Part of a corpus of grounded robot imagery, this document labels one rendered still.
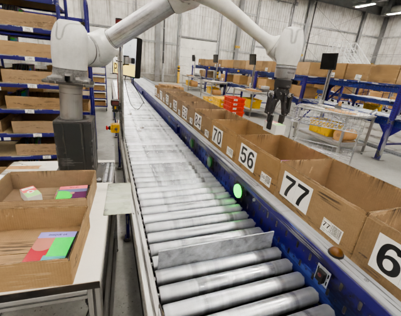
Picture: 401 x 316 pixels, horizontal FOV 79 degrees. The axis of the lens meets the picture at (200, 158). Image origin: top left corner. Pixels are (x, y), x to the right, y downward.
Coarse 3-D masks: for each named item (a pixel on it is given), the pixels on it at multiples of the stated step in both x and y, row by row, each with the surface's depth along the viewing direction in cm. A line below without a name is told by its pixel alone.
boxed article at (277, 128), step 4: (264, 124) 122; (272, 124) 116; (276, 124) 115; (280, 124) 116; (264, 128) 122; (272, 128) 116; (276, 128) 114; (280, 128) 114; (284, 128) 115; (272, 132) 116; (276, 132) 115; (280, 132) 115
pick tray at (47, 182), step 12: (0, 180) 107; (12, 180) 116; (24, 180) 118; (36, 180) 119; (48, 180) 121; (60, 180) 122; (72, 180) 124; (84, 180) 125; (96, 180) 126; (0, 192) 106; (12, 192) 115; (48, 192) 117; (0, 204) 92; (12, 204) 93; (24, 204) 94; (36, 204) 95; (48, 204) 97; (60, 204) 98; (72, 204) 99; (84, 204) 101
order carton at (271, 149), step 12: (240, 144) 134; (252, 144) 123; (264, 144) 145; (276, 144) 148; (288, 144) 140; (300, 144) 132; (264, 156) 114; (276, 156) 151; (288, 156) 141; (300, 156) 132; (312, 156) 124; (324, 156) 117; (264, 168) 114; (276, 168) 106; (276, 180) 107
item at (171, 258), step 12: (228, 240) 90; (240, 240) 92; (252, 240) 94; (264, 240) 96; (168, 252) 82; (180, 252) 84; (192, 252) 86; (204, 252) 88; (216, 252) 90; (228, 252) 92; (240, 252) 94; (168, 264) 84; (180, 264) 86
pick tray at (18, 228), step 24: (0, 216) 89; (24, 216) 91; (48, 216) 93; (72, 216) 95; (0, 240) 86; (24, 240) 87; (0, 264) 66; (24, 264) 67; (48, 264) 69; (72, 264) 72; (0, 288) 68; (24, 288) 70
